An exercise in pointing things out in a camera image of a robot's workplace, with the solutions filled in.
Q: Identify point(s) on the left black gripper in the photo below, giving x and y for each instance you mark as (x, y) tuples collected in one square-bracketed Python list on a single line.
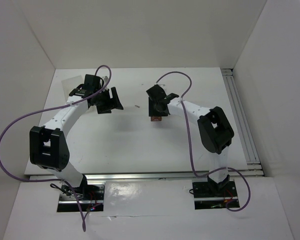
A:
[(106, 100)]

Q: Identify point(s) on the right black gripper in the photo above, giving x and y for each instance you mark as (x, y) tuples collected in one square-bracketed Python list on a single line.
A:
[(155, 108)]

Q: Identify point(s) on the brown wood block notched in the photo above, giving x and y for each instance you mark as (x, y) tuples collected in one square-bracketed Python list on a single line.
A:
[(155, 118)]

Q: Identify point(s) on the white cardboard box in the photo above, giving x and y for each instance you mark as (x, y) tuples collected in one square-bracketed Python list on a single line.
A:
[(71, 83)]

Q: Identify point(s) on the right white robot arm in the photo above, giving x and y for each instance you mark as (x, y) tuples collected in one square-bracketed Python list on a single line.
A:
[(215, 131)]

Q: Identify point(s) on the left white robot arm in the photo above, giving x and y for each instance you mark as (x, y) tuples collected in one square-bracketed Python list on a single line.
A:
[(47, 144)]

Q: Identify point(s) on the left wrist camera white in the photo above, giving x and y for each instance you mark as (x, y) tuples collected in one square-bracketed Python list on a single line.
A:
[(104, 80)]

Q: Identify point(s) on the aluminium front rail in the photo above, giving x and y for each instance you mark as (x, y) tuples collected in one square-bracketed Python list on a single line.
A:
[(150, 176)]

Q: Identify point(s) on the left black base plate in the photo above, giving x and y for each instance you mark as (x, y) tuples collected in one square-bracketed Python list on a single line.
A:
[(94, 194)]

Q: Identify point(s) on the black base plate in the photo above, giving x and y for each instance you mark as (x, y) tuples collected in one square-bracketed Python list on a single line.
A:
[(204, 190), (94, 194)]

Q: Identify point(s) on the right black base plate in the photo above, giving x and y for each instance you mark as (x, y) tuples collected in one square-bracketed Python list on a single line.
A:
[(204, 190)]

